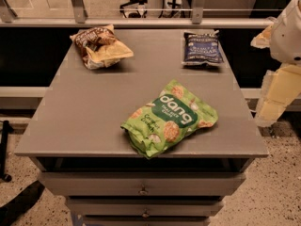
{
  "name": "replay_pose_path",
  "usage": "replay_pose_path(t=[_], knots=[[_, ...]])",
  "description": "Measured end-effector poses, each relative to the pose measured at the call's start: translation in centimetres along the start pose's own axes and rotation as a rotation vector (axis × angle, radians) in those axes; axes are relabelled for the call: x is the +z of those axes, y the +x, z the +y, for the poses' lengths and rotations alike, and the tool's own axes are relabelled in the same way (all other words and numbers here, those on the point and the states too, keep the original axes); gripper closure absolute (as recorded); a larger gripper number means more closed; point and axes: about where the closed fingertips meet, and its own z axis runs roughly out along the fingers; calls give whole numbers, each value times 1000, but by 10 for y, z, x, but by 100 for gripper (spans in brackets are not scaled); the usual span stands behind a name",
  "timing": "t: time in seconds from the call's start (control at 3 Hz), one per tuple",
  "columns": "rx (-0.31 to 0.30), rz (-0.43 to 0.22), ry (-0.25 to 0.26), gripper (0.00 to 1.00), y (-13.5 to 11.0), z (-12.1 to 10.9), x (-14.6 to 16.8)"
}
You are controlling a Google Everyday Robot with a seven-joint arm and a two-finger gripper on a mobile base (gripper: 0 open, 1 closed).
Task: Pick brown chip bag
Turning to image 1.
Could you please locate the green dang chip bag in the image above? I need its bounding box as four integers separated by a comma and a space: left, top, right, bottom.
121, 80, 218, 159

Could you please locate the black stand left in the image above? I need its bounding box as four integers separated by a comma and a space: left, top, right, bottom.
0, 121, 13, 182

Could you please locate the grey drawer cabinet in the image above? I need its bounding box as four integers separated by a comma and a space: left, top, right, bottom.
16, 29, 267, 226

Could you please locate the black office chair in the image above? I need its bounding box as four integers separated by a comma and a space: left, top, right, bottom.
119, 0, 148, 18

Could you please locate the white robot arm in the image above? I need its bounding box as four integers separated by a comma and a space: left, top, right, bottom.
250, 0, 301, 127

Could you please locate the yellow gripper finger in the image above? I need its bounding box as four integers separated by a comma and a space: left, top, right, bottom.
255, 63, 301, 127
250, 25, 272, 49

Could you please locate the brown chip bag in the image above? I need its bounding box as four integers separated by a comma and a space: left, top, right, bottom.
70, 24, 134, 70

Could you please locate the blue chip bag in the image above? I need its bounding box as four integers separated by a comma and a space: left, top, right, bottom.
182, 32, 224, 66

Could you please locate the metal railing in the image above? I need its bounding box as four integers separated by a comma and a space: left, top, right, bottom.
0, 0, 275, 28

